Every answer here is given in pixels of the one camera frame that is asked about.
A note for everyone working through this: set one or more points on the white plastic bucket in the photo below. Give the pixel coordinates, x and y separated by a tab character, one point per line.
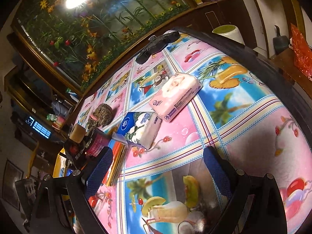
229	31

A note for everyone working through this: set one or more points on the colourful patterned tablecloth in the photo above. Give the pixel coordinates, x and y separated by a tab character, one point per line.
245	109

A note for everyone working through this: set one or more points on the pink tissue pack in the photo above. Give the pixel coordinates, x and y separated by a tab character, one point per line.
174	95

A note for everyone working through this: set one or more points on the black clamp device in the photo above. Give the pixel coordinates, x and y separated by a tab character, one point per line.
156	45

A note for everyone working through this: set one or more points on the blue Vinda tissue pack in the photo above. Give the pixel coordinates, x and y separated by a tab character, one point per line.
138	129

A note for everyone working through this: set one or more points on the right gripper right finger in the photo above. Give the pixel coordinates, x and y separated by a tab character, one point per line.
266	214

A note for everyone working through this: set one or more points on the black foil snack bag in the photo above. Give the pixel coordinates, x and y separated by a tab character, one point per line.
76	153

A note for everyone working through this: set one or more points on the beige tape roll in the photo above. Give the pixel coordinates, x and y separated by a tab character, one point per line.
77	134

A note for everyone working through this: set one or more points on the grey kettle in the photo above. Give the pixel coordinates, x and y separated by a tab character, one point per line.
61	108

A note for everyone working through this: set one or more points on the flower mural picture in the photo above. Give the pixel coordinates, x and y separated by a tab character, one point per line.
78	39

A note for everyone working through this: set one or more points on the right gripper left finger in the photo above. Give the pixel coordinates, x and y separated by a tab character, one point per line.
49	214

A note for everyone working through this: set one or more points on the red label jar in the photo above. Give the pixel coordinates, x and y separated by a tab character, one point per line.
95	141

